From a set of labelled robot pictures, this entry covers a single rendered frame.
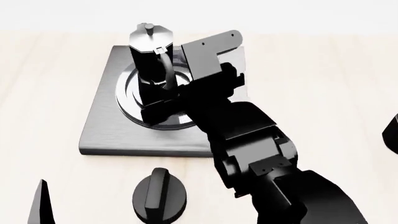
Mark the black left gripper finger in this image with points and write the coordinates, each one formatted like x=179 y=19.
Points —
x=42 y=207

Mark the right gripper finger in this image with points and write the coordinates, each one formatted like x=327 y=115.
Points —
x=161 y=112
x=202 y=58

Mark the black and silver moka pot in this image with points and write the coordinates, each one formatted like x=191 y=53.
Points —
x=392 y=137
x=146 y=65

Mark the round steel stove burner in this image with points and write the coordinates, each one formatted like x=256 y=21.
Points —
x=127 y=93

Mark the grey square stove plate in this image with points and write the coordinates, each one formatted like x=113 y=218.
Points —
x=102 y=130

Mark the black round stove knob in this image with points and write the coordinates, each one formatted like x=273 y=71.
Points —
x=158 y=198

